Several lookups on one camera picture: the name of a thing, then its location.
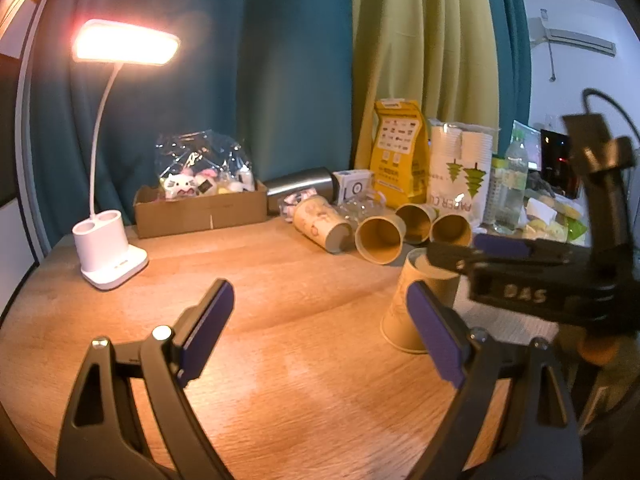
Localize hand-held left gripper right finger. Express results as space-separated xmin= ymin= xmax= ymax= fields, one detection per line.
xmin=406 ymin=280 xmax=584 ymax=480

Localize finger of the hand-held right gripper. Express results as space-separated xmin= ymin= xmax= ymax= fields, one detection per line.
xmin=425 ymin=241 xmax=593 ymax=281
xmin=471 ymin=233 xmax=588 ymax=261

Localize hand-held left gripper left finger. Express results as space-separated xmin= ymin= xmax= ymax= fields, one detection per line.
xmin=55 ymin=278 xmax=235 ymax=480

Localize tan paper cup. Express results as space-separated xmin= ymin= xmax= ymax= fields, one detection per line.
xmin=354 ymin=212 xmax=406 ymax=265
xmin=395 ymin=203 xmax=437 ymax=244
xmin=379 ymin=247 xmax=462 ymax=356
xmin=429 ymin=213 xmax=474 ymax=249

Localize patterned paper cup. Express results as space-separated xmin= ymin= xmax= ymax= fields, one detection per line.
xmin=292 ymin=195 xmax=354 ymax=255

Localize yellow and green packets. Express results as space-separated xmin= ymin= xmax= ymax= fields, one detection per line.
xmin=517 ymin=194 xmax=590 ymax=247

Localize black electronic device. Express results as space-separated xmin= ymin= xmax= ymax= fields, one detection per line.
xmin=539 ymin=129 xmax=585 ymax=200

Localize clear plastic water bottle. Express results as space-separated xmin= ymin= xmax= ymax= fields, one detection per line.
xmin=492 ymin=130 xmax=530 ymax=234

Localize wrapped pack of paper cups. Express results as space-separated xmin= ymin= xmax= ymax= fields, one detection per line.
xmin=426 ymin=119 xmax=495 ymax=228

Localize computer monitor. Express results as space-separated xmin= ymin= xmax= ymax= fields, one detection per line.
xmin=511 ymin=120 xmax=544 ymax=173

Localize clear plastic wrapper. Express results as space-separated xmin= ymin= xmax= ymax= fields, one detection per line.
xmin=336 ymin=191 xmax=388 ymax=223

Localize yellow stand-up pouch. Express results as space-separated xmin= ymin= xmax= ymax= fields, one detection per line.
xmin=370 ymin=98 xmax=431 ymax=211

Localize brown cardboard box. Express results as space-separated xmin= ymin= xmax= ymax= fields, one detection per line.
xmin=132 ymin=179 xmax=269 ymax=240

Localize white desk lamp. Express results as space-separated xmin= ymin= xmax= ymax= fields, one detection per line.
xmin=71 ymin=18 xmax=181 ymax=292

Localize small white box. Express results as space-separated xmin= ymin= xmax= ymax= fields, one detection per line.
xmin=332 ymin=169 xmax=375 ymax=206

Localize white plush cat toy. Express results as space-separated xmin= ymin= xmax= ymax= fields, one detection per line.
xmin=164 ymin=170 xmax=199 ymax=202

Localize wrapped candy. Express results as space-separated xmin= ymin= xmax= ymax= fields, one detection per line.
xmin=276 ymin=186 xmax=318 ymax=223

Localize white air conditioner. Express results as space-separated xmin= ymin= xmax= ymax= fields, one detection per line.
xmin=529 ymin=21 xmax=618 ymax=59

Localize stainless steel thermos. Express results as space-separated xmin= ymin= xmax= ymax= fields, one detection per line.
xmin=263 ymin=166 xmax=342 ymax=215

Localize clear plastic toy bag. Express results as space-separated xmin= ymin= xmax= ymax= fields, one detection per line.
xmin=154 ymin=130 xmax=257 ymax=200

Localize yellow-green curtain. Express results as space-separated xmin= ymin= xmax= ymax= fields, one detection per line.
xmin=349 ymin=0 xmax=502 ymax=173

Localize teal curtain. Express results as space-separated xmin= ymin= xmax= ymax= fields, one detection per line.
xmin=27 ymin=0 xmax=532 ymax=241

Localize black cable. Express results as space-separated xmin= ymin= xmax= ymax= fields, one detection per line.
xmin=581 ymin=88 xmax=632 ymax=128

